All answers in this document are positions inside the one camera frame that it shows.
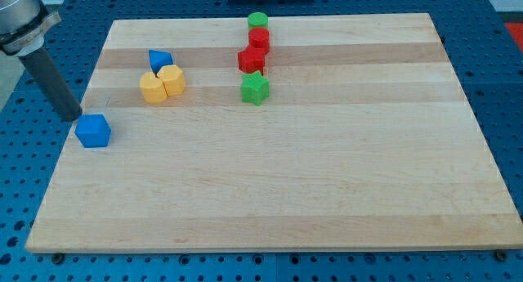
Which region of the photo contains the green cylinder block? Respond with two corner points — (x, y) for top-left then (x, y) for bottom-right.
(247, 11), (269, 29)

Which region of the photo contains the wooden board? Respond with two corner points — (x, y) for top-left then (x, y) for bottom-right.
(26, 13), (522, 253)

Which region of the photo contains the red star block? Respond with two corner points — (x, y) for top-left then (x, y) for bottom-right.
(237, 45), (266, 74)

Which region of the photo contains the blue cube block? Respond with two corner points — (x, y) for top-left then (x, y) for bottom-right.
(74, 114), (111, 148)

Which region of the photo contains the yellow hexagon block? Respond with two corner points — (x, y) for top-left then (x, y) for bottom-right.
(157, 65), (186, 96)

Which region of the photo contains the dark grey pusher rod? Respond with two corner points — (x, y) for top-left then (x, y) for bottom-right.
(19, 47), (83, 122)

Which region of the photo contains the green star block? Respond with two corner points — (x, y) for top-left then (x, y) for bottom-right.
(240, 70), (270, 106)

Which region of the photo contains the blue triangle block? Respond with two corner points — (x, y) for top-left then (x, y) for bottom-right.
(149, 50), (175, 74)

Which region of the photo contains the red cylinder block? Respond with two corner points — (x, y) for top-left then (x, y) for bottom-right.
(248, 27), (270, 54)

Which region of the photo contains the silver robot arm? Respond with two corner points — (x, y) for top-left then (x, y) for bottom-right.
(1, 0), (83, 122)

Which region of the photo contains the yellow half-round block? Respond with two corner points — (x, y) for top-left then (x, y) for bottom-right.
(139, 72), (168, 103)

